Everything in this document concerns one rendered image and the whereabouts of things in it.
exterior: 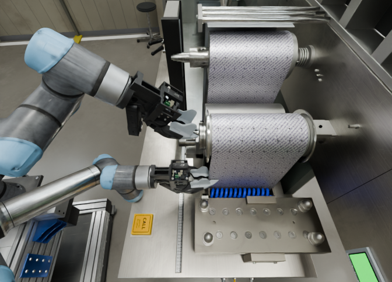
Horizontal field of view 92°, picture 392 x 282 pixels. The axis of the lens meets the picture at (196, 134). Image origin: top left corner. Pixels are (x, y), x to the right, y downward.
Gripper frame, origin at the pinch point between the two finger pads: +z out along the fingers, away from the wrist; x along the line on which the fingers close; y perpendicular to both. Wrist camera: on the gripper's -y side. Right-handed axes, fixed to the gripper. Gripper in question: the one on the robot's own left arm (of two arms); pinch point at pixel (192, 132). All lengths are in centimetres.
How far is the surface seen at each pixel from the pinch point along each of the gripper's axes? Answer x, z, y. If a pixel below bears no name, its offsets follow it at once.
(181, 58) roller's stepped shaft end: 24.4, -7.3, 3.0
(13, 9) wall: 304, -166, -245
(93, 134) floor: 94, -5, -170
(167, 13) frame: 31.9, -16.5, 8.2
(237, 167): -5.8, 15.9, 1.4
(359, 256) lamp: -27.5, 33.1, 17.1
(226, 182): -5.8, 21.4, -8.0
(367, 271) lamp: -30.2, 32.8, 17.4
